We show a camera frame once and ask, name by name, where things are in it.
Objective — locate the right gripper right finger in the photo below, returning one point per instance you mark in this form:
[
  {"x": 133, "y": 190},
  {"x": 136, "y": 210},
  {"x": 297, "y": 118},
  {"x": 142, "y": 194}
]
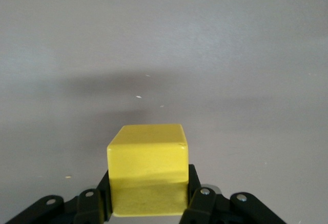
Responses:
[{"x": 205, "y": 208}]

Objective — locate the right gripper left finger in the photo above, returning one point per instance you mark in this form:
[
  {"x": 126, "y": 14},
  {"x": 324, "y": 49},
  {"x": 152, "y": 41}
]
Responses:
[{"x": 87, "y": 208}]

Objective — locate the yellow wooden block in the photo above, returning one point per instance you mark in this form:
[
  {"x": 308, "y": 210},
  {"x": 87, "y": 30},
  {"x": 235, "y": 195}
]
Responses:
[{"x": 146, "y": 162}]

